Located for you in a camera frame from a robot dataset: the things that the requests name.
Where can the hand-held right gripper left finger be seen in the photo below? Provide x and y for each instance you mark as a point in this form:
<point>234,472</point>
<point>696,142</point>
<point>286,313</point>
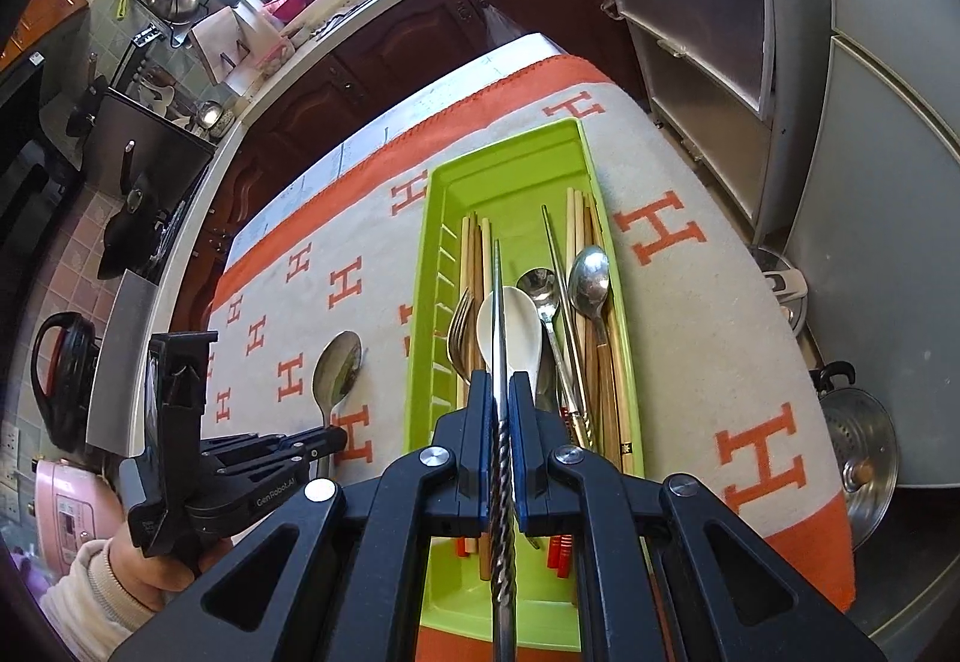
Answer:
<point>480,422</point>

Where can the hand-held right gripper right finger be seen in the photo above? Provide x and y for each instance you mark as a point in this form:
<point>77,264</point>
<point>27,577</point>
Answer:
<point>529,452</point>

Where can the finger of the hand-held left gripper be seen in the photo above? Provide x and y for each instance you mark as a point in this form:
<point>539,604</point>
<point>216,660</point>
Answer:
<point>292,463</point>
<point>285,443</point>

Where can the steel spoon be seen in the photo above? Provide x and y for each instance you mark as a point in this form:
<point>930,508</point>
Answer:
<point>540,287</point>
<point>337,366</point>
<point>589,280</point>

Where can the white ceramic spoon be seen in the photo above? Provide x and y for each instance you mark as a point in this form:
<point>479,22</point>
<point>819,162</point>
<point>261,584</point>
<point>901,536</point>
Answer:
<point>521,332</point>

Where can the pile of wooden chopsticks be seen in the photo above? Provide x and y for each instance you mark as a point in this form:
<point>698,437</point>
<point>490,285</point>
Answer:
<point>581,220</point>

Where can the green plastic utensil tray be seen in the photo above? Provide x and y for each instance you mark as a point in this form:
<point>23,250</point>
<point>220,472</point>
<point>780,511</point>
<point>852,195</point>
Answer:
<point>510,182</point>

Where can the person's left forearm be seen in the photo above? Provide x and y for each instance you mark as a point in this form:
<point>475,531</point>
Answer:
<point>82,602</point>

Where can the person's left hand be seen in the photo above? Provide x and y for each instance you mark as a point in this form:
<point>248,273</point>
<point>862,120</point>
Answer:
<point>150,579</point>

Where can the pink rice cooker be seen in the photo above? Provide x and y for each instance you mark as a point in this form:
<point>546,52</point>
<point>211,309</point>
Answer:
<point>71,512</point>

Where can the steel splash panel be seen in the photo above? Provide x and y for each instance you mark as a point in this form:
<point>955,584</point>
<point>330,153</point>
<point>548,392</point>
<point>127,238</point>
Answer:
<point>120,362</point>

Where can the black pressure cooker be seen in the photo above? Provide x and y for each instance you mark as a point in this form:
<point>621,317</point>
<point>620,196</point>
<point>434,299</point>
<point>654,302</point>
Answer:
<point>71,377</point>

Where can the orange patterned blanket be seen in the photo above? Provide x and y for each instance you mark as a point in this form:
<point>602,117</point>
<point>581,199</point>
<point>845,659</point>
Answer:
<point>712,347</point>

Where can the black gas stove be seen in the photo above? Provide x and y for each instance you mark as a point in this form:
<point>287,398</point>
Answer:
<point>171,235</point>

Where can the black wok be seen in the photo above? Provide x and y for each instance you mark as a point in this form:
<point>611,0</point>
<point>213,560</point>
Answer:
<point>127,235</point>

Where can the black splash guard panel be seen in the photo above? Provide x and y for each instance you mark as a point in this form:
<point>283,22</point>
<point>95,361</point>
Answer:
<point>165,145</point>

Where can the small steel kettle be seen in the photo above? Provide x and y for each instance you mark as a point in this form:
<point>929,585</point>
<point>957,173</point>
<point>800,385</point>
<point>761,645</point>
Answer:
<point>210,118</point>

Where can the black range hood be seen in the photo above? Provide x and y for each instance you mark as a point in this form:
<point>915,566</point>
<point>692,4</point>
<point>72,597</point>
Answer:
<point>22,182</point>

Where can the brown wooden kitchen cabinets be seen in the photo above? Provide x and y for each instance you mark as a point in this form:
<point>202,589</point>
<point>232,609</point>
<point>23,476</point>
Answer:
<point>390,62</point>

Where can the black frying pan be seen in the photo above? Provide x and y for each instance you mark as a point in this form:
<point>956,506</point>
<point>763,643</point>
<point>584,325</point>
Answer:
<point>82,107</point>

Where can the clear plastic bag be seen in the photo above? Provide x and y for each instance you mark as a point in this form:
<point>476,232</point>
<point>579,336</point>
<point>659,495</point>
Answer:
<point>502,25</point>

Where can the white cutting board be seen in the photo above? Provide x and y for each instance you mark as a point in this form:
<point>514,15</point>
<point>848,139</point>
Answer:
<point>217,36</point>

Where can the grey refrigerator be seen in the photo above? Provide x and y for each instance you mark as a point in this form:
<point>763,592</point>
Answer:
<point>885,182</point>

